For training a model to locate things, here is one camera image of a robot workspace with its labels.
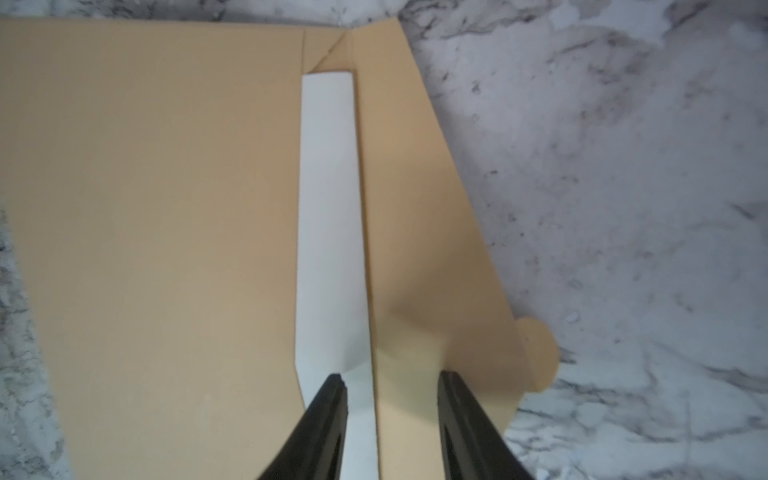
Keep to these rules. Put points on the white letter paper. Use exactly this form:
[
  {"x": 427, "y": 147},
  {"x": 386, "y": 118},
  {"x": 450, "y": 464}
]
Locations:
[{"x": 332, "y": 331}]

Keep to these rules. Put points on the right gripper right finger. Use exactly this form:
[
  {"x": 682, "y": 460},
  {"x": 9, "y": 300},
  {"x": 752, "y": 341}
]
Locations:
[{"x": 472, "y": 448}]

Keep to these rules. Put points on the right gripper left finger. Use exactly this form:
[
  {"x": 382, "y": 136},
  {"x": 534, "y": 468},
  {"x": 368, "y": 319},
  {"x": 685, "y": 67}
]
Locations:
[{"x": 314, "y": 449}]

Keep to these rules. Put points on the brown kraft envelope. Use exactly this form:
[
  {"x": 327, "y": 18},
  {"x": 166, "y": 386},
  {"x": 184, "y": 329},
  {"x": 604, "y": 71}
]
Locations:
[{"x": 150, "y": 176}]

